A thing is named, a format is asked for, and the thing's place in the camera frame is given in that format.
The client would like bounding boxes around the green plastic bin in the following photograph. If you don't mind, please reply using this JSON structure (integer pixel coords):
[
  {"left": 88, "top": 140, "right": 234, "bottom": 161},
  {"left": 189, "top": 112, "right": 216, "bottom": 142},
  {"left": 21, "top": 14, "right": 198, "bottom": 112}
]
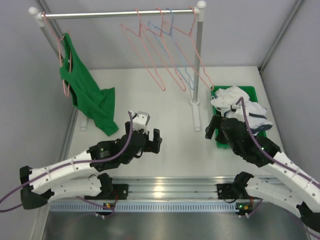
[{"left": 211, "top": 85, "right": 267, "bottom": 149}]

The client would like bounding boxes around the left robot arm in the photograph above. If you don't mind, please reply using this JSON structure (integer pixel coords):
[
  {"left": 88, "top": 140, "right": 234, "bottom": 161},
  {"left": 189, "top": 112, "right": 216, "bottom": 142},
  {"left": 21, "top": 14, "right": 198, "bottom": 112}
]
[{"left": 19, "top": 122, "right": 163, "bottom": 210}]

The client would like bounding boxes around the perforated cable duct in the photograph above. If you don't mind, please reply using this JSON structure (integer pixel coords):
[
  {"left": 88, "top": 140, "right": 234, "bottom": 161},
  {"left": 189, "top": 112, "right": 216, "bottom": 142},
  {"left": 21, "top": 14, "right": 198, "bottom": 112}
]
[{"left": 50, "top": 201, "right": 253, "bottom": 213}]

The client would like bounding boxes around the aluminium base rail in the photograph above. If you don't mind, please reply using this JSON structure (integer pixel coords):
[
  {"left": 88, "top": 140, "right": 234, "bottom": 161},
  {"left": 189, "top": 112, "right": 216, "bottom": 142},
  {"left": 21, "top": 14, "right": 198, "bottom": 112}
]
[{"left": 57, "top": 176, "right": 283, "bottom": 201}]

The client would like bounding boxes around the blue wire hanger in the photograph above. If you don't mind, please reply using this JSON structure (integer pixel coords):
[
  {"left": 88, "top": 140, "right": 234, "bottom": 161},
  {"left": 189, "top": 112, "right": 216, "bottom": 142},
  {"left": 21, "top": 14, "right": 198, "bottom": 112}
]
[{"left": 147, "top": 7, "right": 195, "bottom": 91}]

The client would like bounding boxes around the white navy-trimmed tank top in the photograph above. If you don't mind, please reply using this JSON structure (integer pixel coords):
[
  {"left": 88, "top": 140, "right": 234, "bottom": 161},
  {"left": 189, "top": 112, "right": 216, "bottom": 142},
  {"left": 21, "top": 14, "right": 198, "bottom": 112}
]
[{"left": 221, "top": 100, "right": 273, "bottom": 136}]

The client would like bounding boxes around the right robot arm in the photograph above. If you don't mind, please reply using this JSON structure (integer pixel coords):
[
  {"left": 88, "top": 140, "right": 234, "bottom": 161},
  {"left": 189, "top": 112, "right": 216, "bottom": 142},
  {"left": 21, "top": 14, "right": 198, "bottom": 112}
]
[{"left": 205, "top": 114, "right": 320, "bottom": 232}]

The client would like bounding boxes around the white garment in bin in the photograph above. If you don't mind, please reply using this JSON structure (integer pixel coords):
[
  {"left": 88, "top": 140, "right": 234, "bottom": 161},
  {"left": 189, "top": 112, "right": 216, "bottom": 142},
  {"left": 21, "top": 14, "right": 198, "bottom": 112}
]
[{"left": 210, "top": 86, "right": 250, "bottom": 115}]

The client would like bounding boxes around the clothes rack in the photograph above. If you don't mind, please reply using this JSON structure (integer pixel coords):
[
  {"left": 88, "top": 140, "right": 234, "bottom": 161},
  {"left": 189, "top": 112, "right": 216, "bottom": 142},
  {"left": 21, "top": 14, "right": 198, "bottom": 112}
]
[{"left": 28, "top": 7, "right": 201, "bottom": 132}]

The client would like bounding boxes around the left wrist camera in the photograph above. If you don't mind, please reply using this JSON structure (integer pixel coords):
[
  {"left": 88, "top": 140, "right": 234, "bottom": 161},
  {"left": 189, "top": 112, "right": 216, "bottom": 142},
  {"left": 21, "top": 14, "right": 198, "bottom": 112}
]
[{"left": 132, "top": 111, "right": 150, "bottom": 134}]

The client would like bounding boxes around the pink hanger with green top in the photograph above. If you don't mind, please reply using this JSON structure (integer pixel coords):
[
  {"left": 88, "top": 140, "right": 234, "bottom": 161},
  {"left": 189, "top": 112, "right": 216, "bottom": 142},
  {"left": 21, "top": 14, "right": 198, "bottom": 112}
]
[{"left": 42, "top": 11, "right": 74, "bottom": 97}]

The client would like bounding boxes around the green tank top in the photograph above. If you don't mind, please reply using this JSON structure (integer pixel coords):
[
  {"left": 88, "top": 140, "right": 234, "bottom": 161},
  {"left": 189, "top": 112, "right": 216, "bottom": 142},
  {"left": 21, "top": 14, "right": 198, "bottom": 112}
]
[{"left": 59, "top": 32, "right": 119, "bottom": 136}]

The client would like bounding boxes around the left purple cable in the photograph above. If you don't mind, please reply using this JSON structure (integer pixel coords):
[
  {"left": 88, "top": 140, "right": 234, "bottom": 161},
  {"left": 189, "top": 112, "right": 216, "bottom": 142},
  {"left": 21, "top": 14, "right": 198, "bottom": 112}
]
[{"left": 0, "top": 111, "right": 141, "bottom": 213}]

